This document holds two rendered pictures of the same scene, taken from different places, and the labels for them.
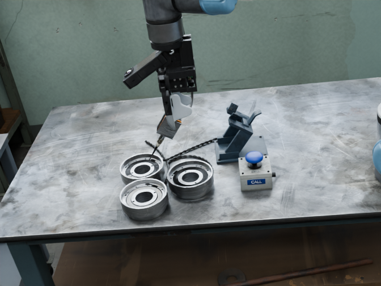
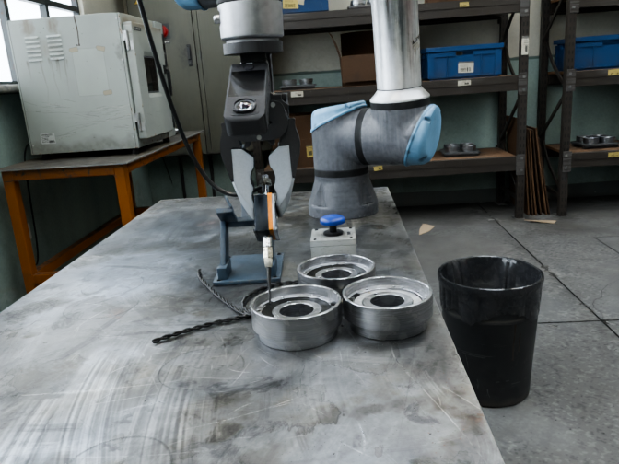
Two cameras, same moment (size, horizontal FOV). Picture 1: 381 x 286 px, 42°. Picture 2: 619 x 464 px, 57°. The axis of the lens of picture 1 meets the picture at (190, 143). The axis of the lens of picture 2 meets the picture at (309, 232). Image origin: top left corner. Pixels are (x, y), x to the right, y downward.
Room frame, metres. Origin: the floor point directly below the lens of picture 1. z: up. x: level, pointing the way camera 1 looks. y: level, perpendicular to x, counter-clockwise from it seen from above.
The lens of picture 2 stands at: (0.98, 0.74, 1.09)
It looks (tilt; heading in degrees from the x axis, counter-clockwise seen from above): 15 degrees down; 268
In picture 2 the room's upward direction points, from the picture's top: 4 degrees counter-clockwise
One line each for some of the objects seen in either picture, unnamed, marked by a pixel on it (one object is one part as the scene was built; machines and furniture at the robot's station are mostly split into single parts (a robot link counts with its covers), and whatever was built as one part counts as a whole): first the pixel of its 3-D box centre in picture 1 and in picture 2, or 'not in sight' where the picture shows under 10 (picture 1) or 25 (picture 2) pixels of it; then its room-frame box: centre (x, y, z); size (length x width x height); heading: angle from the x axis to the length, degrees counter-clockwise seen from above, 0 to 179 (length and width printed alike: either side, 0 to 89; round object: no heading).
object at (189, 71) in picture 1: (174, 64); (257, 94); (1.01, 0.01, 1.07); 0.09 x 0.08 x 0.12; 87
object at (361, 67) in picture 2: not in sight; (366, 57); (0.33, -3.54, 1.19); 0.52 x 0.42 x 0.38; 174
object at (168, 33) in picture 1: (165, 29); (249, 25); (1.01, 0.02, 1.15); 0.08 x 0.08 x 0.05
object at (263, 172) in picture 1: (257, 172); (333, 245); (0.91, -0.14, 0.82); 0.08 x 0.07 x 0.05; 84
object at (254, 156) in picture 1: (254, 163); (332, 230); (0.91, -0.14, 0.85); 0.04 x 0.04 x 0.05
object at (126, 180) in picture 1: (142, 172); (297, 317); (0.98, 0.12, 0.82); 0.10 x 0.10 x 0.04
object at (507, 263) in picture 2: not in sight; (488, 330); (0.33, -1.02, 0.21); 0.34 x 0.34 x 0.43
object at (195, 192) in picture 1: (190, 180); (336, 280); (0.92, 0.01, 0.82); 0.10 x 0.10 x 0.04
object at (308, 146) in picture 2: not in sight; (298, 139); (0.86, -3.59, 0.64); 0.49 x 0.40 x 0.37; 179
